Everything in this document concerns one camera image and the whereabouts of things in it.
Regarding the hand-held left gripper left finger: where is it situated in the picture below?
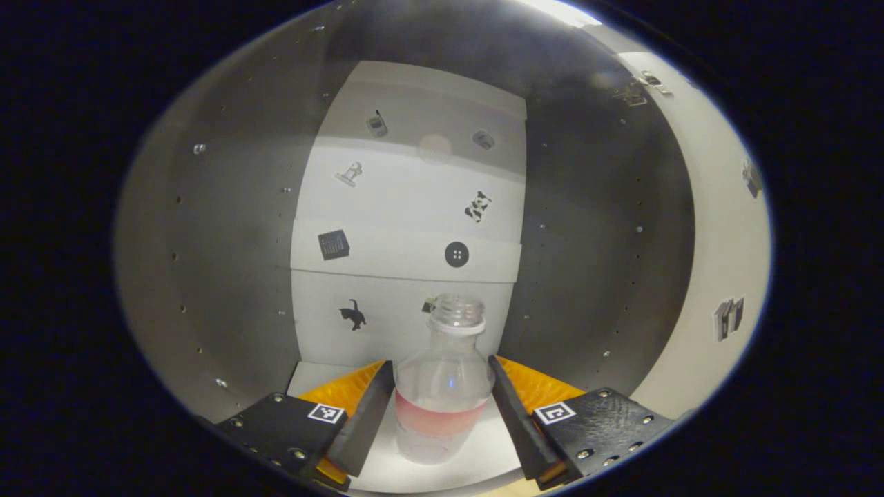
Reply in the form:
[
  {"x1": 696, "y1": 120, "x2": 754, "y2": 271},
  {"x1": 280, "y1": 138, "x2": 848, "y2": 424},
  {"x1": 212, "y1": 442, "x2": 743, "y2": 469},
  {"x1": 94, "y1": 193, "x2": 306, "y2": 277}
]
[{"x1": 214, "y1": 359, "x2": 396, "y2": 489}]

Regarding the clear plastic bottle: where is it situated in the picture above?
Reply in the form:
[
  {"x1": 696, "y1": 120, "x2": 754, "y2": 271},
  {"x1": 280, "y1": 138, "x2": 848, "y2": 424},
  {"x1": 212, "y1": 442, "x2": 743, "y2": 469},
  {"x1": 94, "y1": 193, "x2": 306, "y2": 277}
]
[{"x1": 395, "y1": 293, "x2": 497, "y2": 465}]

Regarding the long ceiling light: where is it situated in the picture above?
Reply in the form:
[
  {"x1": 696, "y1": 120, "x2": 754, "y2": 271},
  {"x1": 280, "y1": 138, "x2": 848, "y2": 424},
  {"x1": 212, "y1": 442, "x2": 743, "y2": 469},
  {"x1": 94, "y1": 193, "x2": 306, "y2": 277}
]
[{"x1": 518, "y1": 0, "x2": 602, "y2": 28}]

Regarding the dark grey cabinet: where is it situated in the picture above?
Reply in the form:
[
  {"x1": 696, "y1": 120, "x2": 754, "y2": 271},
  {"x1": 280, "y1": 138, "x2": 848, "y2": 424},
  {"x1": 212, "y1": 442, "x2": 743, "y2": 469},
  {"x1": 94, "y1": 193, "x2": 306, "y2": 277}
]
[{"x1": 114, "y1": 0, "x2": 697, "y2": 494}]

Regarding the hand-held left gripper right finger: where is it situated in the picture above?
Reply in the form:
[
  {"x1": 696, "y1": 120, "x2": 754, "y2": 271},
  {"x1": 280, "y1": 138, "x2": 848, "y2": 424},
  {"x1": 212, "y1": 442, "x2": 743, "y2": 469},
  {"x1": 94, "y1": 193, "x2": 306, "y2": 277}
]
[{"x1": 487, "y1": 355, "x2": 681, "y2": 491}]

